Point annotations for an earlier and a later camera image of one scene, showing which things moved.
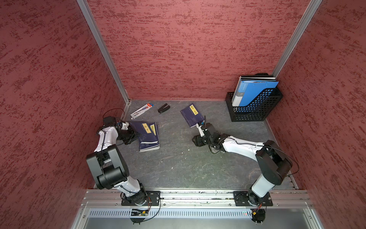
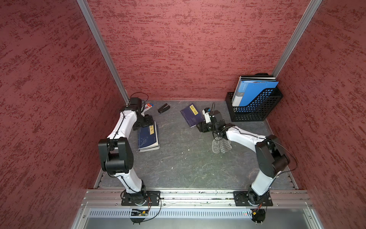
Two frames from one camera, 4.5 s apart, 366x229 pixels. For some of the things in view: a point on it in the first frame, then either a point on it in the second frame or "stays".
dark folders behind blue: [258, 77] stays
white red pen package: [141, 110] stays
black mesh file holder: [257, 111] stays
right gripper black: [198, 141] → [202, 128]
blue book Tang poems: [192, 115] stays
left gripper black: [133, 135] → [149, 121]
